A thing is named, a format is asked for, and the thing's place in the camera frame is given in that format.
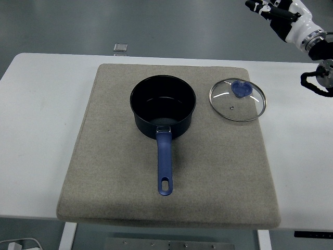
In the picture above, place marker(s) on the small silver floor plate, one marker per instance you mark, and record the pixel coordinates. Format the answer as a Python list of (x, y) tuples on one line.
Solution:
[(120, 47)]

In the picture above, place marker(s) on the glass lid with blue knob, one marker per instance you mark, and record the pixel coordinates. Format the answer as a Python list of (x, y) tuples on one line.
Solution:
[(240, 88)]

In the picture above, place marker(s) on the grey metal plate with screws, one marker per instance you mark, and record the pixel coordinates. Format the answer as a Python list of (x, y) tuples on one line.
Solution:
[(130, 244)]

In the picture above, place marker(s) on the white table leg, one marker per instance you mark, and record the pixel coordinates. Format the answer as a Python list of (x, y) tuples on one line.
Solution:
[(264, 240), (67, 237)]

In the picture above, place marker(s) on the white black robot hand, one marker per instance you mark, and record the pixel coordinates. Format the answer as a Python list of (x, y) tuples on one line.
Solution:
[(299, 26)]

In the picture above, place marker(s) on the beige fabric mat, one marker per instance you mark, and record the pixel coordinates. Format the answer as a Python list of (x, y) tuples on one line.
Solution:
[(208, 161)]

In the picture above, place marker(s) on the white power adapter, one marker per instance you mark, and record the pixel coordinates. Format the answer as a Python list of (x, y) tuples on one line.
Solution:
[(14, 246)]

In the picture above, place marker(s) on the black table control panel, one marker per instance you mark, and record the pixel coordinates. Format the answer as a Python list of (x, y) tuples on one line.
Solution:
[(312, 234)]

